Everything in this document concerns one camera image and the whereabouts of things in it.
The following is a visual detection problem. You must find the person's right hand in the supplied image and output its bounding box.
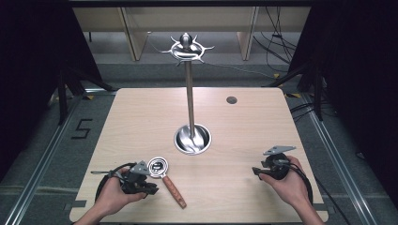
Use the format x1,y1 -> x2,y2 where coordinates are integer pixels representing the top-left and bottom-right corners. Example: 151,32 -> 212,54
258,156 -> 310,209

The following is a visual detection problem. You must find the black curtain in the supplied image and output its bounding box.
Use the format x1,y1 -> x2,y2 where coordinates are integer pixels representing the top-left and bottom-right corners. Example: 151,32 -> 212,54
0,3 -> 104,182
287,3 -> 398,207

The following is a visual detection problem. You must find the beige wooden desk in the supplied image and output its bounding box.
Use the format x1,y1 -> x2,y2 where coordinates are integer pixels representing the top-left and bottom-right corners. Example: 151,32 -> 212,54
72,7 -> 312,62

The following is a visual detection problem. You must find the black floor cable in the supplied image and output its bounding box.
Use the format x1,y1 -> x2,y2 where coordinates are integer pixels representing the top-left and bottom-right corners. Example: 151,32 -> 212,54
314,175 -> 352,225

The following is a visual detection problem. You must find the metal strainer with wooden handle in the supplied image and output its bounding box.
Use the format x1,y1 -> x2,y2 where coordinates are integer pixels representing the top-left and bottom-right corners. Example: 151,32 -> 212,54
146,156 -> 188,210

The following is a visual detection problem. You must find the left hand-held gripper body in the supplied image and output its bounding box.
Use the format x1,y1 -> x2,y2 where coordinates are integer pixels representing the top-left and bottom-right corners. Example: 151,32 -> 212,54
120,160 -> 150,195

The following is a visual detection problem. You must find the black metal stand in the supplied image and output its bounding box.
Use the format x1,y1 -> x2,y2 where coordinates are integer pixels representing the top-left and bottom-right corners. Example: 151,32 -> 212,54
56,67 -> 117,127
265,57 -> 325,122

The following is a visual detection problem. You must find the person's left hand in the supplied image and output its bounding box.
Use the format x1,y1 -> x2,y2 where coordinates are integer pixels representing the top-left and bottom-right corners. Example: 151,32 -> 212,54
94,167 -> 148,218

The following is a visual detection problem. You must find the bundle of black floor cables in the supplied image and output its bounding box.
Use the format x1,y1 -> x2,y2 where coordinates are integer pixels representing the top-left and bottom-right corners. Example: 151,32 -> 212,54
253,6 -> 299,66

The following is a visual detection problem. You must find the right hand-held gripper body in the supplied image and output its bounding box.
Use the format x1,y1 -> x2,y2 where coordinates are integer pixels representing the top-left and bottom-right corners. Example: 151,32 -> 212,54
260,145 -> 297,181

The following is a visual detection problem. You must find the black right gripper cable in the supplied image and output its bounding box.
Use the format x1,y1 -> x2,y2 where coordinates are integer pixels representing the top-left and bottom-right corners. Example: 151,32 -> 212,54
276,158 -> 314,205

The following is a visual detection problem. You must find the metal utensil hanging rack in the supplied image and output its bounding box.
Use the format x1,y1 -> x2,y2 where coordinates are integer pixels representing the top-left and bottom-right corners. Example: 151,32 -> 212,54
161,32 -> 216,157

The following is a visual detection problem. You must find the aluminium floor rail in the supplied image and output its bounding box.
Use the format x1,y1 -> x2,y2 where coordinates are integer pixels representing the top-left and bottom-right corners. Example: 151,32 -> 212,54
2,88 -> 109,225
284,93 -> 378,225

